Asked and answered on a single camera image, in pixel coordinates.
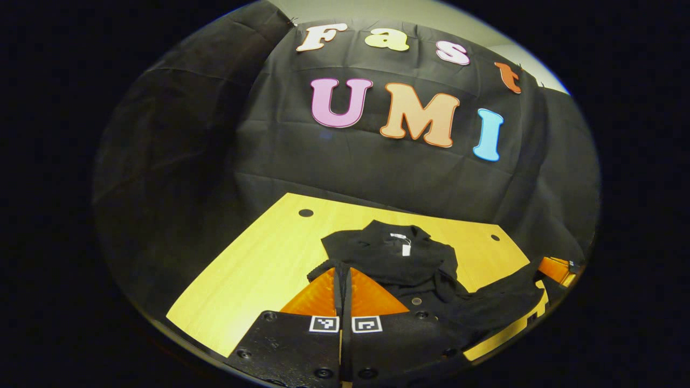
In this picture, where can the black buttoned garment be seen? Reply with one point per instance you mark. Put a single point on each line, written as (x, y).
(399, 258)

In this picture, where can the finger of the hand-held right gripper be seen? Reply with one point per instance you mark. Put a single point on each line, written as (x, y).
(555, 269)

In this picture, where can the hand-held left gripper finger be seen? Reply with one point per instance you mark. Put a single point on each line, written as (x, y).
(347, 302)
(337, 302)

